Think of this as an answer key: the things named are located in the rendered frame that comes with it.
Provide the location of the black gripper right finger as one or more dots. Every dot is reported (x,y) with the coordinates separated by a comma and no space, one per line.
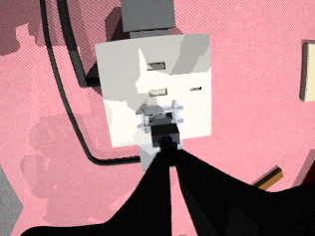
(220,205)

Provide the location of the cream flat square slab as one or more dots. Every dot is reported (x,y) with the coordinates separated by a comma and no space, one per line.
(308,85)

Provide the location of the dark red box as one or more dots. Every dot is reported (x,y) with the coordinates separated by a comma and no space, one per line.
(311,174)

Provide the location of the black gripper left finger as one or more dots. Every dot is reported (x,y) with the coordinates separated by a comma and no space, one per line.
(145,213)

